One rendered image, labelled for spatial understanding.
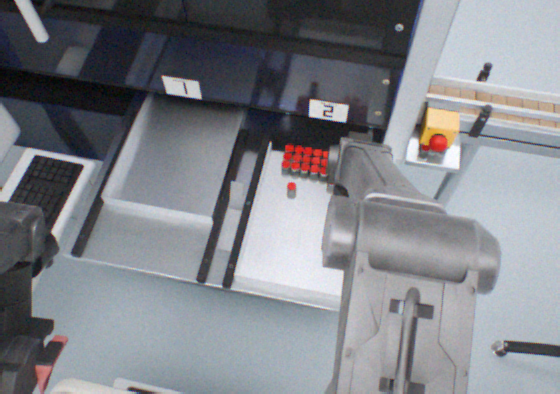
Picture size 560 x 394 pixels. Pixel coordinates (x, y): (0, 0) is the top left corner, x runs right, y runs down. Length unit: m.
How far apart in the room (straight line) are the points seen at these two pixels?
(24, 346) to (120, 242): 0.49
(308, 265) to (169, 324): 1.01
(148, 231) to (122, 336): 0.93
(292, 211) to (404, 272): 0.86
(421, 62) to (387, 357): 0.77
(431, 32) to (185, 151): 0.64
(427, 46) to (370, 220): 0.70
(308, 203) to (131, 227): 0.40
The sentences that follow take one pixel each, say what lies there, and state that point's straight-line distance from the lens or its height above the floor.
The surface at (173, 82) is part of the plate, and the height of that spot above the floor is 1.03.
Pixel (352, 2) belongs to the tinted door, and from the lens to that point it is 0.95.
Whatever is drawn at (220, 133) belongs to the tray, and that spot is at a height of 0.88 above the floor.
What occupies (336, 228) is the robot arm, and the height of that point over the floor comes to 1.63.
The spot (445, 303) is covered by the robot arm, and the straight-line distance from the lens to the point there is 0.33.
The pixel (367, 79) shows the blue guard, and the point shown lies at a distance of 1.07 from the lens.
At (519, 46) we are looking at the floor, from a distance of 3.00.
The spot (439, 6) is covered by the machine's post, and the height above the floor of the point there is 1.34.
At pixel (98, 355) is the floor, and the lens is 2.08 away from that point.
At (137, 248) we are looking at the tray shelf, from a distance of 1.18.
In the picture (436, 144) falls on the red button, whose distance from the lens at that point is 1.16.
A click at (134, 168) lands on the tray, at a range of 1.28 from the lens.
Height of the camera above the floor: 1.92
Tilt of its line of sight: 60 degrees down
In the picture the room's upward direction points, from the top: 1 degrees counter-clockwise
